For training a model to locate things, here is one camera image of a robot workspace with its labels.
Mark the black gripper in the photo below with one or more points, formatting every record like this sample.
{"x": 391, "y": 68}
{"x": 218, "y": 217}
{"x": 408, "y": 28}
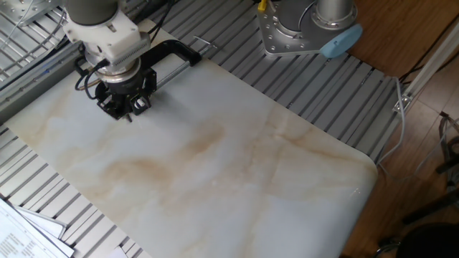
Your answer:
{"x": 125, "y": 84}

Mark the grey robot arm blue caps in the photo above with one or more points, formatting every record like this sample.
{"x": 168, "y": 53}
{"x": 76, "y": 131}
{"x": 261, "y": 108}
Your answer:
{"x": 93, "y": 9}

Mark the black metal c-clamp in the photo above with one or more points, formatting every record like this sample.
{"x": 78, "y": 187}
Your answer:
{"x": 172, "y": 46}

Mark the glossy marble pattern board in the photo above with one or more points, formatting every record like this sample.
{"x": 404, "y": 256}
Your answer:
{"x": 215, "y": 161}

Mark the perforated metal plate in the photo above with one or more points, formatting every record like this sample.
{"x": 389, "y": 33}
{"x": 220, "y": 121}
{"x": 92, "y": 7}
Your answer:
{"x": 21, "y": 10}

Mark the single white paper sheet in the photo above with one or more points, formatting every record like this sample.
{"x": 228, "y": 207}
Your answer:
{"x": 117, "y": 253}

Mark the stack of printed papers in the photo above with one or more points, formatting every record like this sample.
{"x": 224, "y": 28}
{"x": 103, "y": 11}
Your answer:
{"x": 21, "y": 236}

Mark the black chair seat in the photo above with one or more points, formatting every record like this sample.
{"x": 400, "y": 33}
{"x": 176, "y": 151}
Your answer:
{"x": 430, "y": 242}

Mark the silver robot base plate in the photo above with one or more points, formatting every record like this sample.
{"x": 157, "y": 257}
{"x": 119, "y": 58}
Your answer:
{"x": 272, "y": 39}

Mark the aluminium frame profile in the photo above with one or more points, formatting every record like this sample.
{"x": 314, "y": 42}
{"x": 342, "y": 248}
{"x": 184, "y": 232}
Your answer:
{"x": 430, "y": 61}

